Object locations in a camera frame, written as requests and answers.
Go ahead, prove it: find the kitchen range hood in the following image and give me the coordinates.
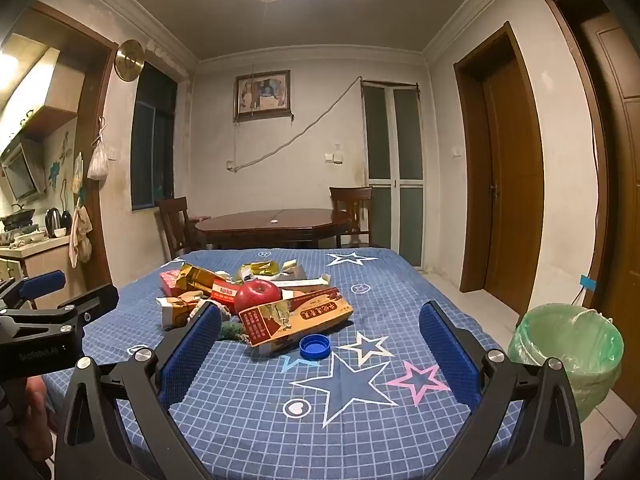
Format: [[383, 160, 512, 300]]
[[0, 132, 48, 203]]

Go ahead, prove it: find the loose wall cable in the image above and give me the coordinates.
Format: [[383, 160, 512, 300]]
[[227, 76, 363, 173]]

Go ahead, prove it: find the dark wooden dining table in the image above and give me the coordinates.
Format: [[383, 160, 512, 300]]
[[194, 208, 353, 250]]

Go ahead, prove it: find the red white small box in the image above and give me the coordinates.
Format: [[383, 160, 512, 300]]
[[210, 281, 244, 307]]

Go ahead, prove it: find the gold foil box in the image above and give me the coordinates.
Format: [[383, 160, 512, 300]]
[[177, 262, 229, 296]]

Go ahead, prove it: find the brown wooden door with handle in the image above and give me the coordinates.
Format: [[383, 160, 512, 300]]
[[543, 0, 640, 361]]

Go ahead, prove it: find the white glass double door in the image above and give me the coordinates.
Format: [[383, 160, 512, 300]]
[[361, 80, 426, 268]]

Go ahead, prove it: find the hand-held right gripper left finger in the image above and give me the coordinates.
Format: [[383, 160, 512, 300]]
[[52, 301, 223, 480]]

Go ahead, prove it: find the yellow foil packet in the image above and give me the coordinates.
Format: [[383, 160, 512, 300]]
[[236, 261, 281, 281]]

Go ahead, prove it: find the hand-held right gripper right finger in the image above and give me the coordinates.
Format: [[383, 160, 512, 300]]
[[419, 301, 585, 480]]

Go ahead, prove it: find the beige small box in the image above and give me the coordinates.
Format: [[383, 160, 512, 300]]
[[156, 294, 202, 331]]

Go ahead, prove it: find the kitchen counter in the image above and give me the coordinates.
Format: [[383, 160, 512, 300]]
[[0, 235, 76, 306]]

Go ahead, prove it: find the brown long cardboard box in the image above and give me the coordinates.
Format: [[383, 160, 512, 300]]
[[238, 287, 354, 359]]

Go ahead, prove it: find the kitchen wall cabinet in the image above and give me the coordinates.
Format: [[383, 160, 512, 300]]
[[0, 32, 83, 141]]

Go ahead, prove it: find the blue star checked tablecloth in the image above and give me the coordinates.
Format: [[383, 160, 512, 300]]
[[42, 247, 532, 480]]

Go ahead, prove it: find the green knitted cloth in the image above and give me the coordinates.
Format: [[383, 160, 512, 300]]
[[217, 320, 249, 344]]

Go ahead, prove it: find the red apple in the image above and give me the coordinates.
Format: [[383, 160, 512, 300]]
[[234, 280, 283, 314]]

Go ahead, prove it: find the person's left hand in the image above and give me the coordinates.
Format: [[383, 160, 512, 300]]
[[22, 375, 54, 461]]

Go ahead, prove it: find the hanging white plastic bag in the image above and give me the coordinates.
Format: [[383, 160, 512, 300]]
[[87, 117, 109, 181]]

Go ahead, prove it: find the framed wall picture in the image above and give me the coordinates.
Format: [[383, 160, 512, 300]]
[[234, 70, 292, 121]]

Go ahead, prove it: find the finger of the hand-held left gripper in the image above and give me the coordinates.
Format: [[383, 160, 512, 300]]
[[0, 270, 67, 312], [61, 283, 120, 329]]

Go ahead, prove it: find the trash bin with green bag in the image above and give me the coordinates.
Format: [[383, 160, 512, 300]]
[[507, 302, 625, 423]]

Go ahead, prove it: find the hanging beige towel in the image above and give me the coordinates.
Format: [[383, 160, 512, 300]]
[[69, 200, 93, 268]]

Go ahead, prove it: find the blue bottle cap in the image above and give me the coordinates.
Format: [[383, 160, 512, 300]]
[[299, 333, 332, 361]]

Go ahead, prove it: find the pink red packet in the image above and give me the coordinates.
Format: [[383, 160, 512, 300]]
[[159, 270, 184, 297]]

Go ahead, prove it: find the round gold wall clock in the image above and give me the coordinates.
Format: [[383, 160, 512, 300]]
[[114, 39, 146, 82]]

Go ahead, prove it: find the dark window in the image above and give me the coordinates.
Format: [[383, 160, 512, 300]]
[[131, 62, 178, 212]]

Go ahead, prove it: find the wooden dining chair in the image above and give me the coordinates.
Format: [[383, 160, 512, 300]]
[[155, 196, 201, 262], [329, 186, 374, 248]]

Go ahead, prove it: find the white long cardboard box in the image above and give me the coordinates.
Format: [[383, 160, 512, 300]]
[[280, 274, 332, 302]]

